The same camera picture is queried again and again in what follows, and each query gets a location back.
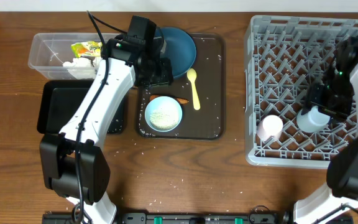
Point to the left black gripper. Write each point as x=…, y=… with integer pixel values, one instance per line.
x=155, y=76

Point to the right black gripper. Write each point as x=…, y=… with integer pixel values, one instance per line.
x=327, y=109

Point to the light blue plastic cup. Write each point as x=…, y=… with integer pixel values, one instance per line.
x=312, y=121

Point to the dark blue plate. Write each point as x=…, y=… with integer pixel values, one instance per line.
x=179, y=47

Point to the light blue bowl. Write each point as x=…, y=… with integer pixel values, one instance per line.
x=162, y=102

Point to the yellow green snack wrapper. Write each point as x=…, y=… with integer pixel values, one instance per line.
x=86, y=49

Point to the white tissue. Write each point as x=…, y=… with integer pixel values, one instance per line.
x=83, y=68

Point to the pink plastic cup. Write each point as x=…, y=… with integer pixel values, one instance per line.
x=270, y=127

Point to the white rice grains pile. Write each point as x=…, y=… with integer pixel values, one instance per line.
x=164, y=119

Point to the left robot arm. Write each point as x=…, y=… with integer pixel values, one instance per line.
x=73, y=162

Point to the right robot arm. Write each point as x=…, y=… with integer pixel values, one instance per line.
x=339, y=193

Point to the grey dishwasher rack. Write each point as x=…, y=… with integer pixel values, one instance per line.
x=283, y=55

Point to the clear plastic waste bin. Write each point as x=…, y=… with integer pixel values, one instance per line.
x=49, y=51

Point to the yellow plastic spoon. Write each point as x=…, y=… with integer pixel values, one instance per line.
x=191, y=75

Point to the orange carrot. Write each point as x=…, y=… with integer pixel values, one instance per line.
x=181, y=101

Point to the dark brown serving tray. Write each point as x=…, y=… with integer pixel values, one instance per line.
x=208, y=122

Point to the black plastic tray bin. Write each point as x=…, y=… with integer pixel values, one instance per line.
x=60, y=101

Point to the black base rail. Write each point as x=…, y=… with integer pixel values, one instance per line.
x=256, y=216

